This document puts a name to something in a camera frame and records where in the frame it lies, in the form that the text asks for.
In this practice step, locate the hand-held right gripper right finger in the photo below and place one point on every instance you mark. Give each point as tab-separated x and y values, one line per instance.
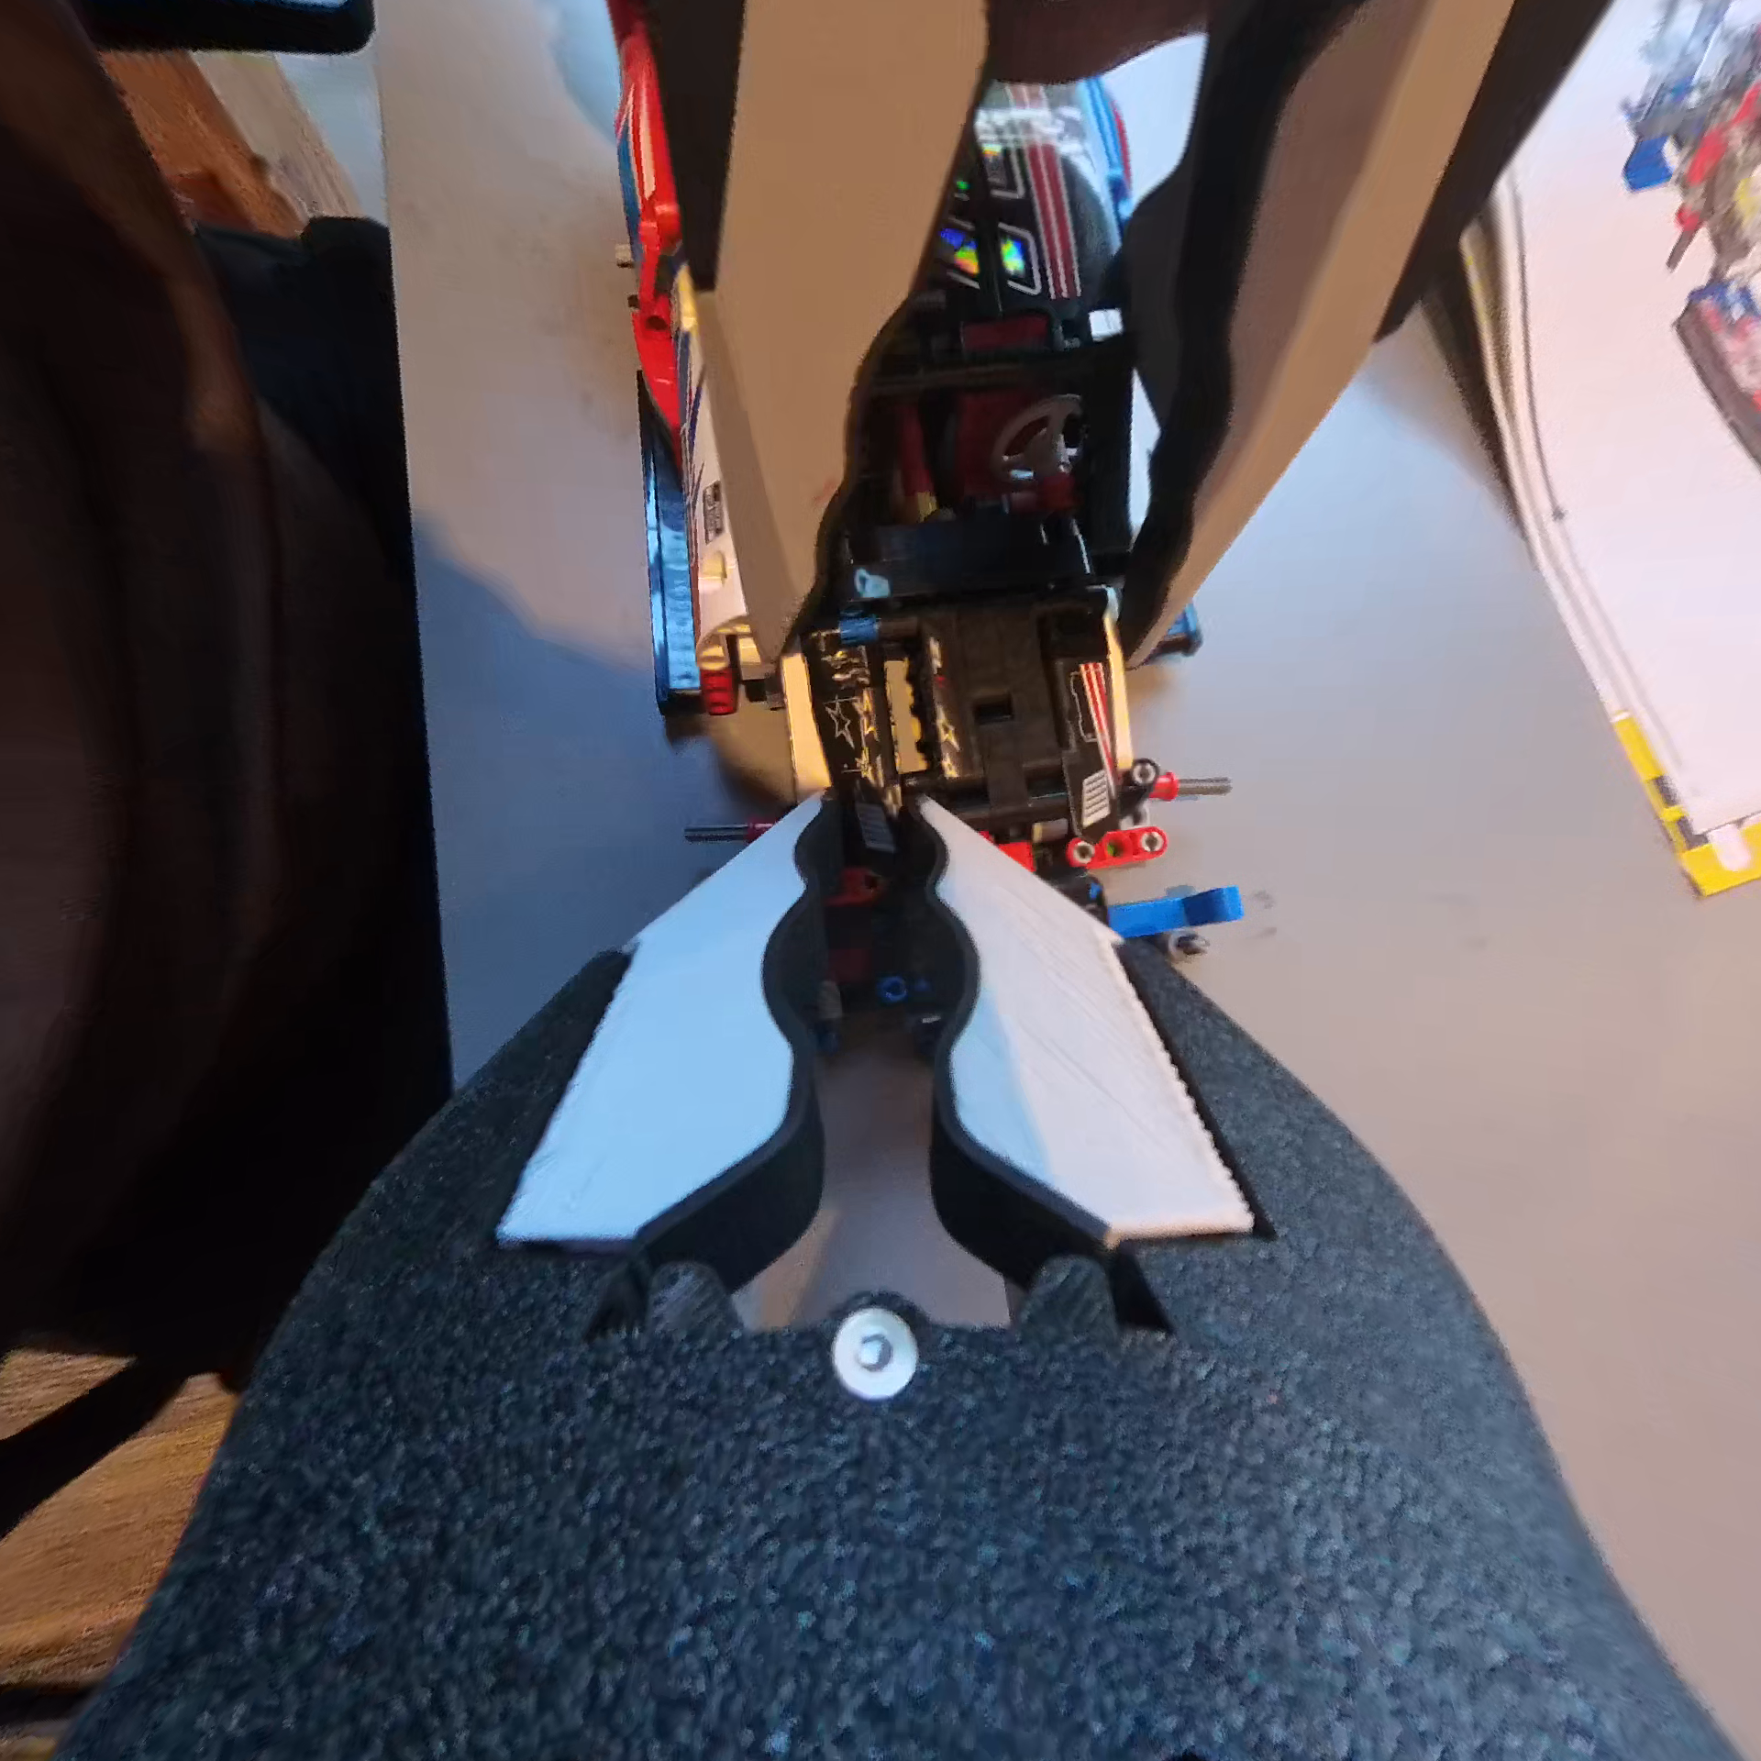
1086	1086

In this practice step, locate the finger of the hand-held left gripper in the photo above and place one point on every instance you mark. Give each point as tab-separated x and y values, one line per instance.
1349	178
828	205

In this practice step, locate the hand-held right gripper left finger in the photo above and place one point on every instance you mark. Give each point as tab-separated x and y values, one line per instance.
661	1086

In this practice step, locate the red white toy race car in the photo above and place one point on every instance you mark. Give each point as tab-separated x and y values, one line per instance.
1005	549

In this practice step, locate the open toy instruction booklet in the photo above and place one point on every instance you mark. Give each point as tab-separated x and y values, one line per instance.
1651	480

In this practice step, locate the person's black pants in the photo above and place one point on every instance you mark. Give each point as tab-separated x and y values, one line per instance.
358	688

